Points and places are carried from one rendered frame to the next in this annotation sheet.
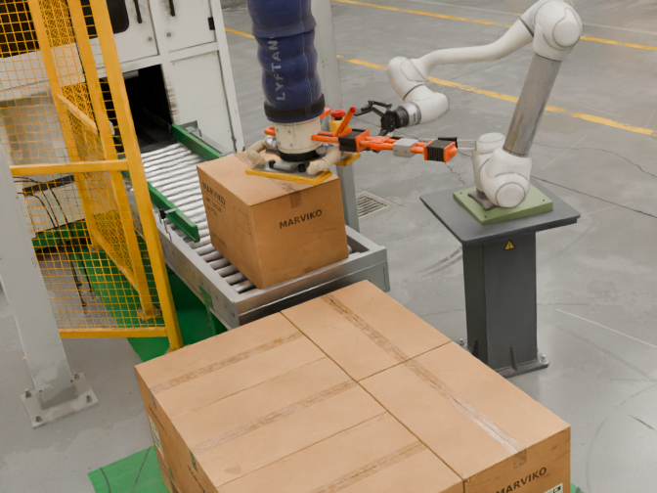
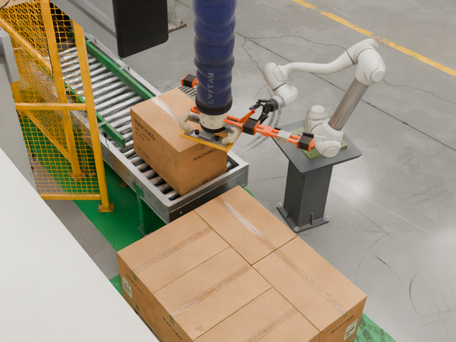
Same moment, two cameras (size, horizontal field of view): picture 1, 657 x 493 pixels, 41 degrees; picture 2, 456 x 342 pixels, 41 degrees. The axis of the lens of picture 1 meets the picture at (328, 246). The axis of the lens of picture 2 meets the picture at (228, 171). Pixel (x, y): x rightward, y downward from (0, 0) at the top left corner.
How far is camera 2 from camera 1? 150 cm
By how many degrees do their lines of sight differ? 21
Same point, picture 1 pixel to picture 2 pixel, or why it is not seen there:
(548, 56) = (364, 83)
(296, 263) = (199, 177)
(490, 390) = (324, 272)
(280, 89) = (210, 98)
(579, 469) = not seen: hidden behind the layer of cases
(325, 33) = not seen: outside the picture
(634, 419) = (376, 258)
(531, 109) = (349, 108)
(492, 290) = (307, 188)
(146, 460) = not seen: hidden behind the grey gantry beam
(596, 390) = (355, 239)
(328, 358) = (231, 248)
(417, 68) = (283, 74)
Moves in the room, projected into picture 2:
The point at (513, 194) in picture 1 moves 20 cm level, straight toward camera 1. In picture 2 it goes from (333, 151) to (337, 172)
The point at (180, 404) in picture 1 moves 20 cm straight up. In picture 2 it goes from (154, 281) to (153, 260)
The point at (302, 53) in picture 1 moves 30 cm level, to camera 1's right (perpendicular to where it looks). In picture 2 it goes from (226, 78) to (276, 72)
